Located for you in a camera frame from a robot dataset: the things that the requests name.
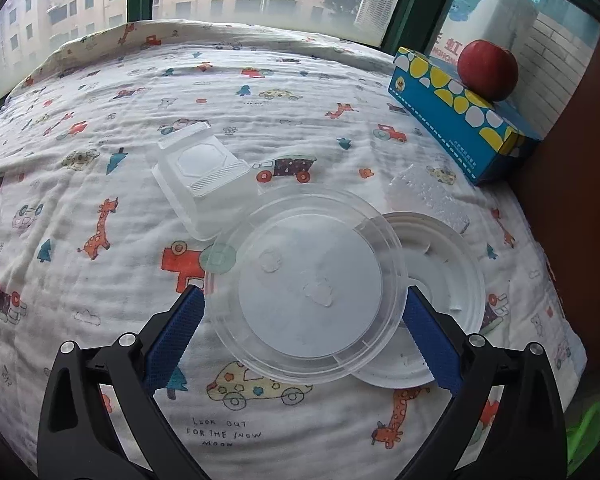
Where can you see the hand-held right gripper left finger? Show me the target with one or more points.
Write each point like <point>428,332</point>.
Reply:
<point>177,335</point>

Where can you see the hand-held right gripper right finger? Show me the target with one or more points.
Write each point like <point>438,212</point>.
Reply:
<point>432,345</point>

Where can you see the clear round plastic lid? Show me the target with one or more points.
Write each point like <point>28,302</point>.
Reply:
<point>305,280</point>

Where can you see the green plastic mesh wastebasket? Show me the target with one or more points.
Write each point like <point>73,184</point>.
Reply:
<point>582,435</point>

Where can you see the white round plastic lid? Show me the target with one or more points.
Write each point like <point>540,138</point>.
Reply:
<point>445,260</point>

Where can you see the clear square plastic container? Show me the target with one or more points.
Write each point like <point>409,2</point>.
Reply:
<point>205,180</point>

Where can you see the white cartoon printed blanket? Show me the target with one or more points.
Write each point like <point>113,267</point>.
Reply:
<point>105,160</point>

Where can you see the brown wooden wardrobe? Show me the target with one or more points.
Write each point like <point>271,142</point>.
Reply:
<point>580,210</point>

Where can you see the blue spotted tissue box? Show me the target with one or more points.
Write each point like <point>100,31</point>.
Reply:
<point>450,110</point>

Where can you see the red apple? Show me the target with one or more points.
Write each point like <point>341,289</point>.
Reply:
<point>487,67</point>

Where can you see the white window sticker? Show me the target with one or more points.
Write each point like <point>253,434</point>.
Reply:
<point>485,15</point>

